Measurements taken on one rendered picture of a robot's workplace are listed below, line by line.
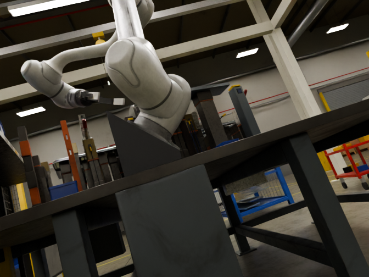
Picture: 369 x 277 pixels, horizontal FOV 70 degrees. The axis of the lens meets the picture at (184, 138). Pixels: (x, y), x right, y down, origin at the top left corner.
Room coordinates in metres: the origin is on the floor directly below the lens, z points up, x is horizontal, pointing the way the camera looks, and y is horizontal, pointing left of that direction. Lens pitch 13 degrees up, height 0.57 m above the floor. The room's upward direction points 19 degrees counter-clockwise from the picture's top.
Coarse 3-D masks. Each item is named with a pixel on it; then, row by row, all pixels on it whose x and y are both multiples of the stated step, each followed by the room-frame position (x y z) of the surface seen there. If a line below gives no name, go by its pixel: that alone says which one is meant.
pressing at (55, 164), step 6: (234, 120) 1.92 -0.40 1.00; (228, 126) 2.05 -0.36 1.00; (204, 132) 1.97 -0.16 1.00; (102, 150) 1.50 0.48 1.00; (108, 150) 1.51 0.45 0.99; (114, 150) 1.59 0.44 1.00; (84, 156) 1.50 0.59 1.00; (54, 162) 1.39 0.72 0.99; (60, 162) 1.46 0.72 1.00; (54, 168) 1.52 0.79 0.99
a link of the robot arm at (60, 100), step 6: (66, 84) 1.15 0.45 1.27; (60, 90) 1.12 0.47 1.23; (66, 90) 1.14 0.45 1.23; (54, 96) 1.12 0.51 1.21; (60, 96) 1.13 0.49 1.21; (66, 96) 1.14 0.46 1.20; (54, 102) 1.19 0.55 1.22; (60, 102) 1.16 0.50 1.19; (66, 102) 1.16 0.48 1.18; (66, 108) 1.22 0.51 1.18; (72, 108) 1.21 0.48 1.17
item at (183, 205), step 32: (128, 192) 0.83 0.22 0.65; (160, 192) 0.84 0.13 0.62; (192, 192) 0.86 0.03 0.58; (128, 224) 0.83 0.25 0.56; (160, 224) 0.84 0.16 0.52; (192, 224) 0.85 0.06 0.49; (224, 224) 0.87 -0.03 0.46; (160, 256) 0.83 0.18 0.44; (192, 256) 0.85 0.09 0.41; (224, 256) 0.86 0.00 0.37
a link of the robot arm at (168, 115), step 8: (176, 80) 0.93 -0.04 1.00; (184, 80) 0.96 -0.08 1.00; (176, 88) 0.91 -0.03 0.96; (184, 88) 0.94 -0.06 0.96; (176, 96) 0.91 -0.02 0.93; (184, 96) 0.95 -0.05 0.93; (168, 104) 0.90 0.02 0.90; (176, 104) 0.93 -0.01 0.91; (184, 104) 0.97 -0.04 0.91; (144, 112) 0.92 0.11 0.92; (152, 112) 0.90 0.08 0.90; (160, 112) 0.90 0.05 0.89; (168, 112) 0.92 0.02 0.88; (176, 112) 0.95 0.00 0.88; (184, 112) 0.99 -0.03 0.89; (152, 120) 0.92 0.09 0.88; (160, 120) 0.93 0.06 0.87; (168, 120) 0.94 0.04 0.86; (176, 120) 0.97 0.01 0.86; (168, 128) 0.95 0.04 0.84; (176, 128) 1.00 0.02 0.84
